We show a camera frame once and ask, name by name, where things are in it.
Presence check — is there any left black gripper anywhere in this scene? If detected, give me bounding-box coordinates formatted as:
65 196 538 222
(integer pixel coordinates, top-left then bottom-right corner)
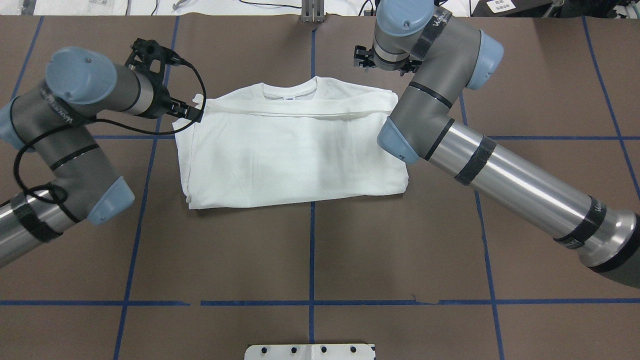
135 85 202 121

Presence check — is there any white printed t-shirt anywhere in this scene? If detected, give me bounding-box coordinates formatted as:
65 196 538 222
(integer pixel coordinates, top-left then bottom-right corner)
173 76 409 210

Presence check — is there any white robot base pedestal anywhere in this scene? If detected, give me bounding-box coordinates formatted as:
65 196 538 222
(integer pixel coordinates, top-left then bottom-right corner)
244 343 377 360

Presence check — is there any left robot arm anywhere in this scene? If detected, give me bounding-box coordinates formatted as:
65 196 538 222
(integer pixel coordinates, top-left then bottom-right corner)
1 38 204 266

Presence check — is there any black labelled box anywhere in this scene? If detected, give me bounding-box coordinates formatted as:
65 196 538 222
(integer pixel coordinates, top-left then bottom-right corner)
471 0 553 18

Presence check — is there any aluminium frame post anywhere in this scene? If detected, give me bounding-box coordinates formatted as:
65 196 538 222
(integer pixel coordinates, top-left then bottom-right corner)
300 0 326 23

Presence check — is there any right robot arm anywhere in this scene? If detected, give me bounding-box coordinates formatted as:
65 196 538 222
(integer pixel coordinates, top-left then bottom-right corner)
353 0 640 289

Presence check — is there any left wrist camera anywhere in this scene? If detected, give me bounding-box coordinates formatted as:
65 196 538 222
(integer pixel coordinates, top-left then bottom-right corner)
125 38 192 77

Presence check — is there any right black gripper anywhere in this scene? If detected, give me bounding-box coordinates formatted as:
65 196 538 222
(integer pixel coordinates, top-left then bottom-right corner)
354 45 419 76

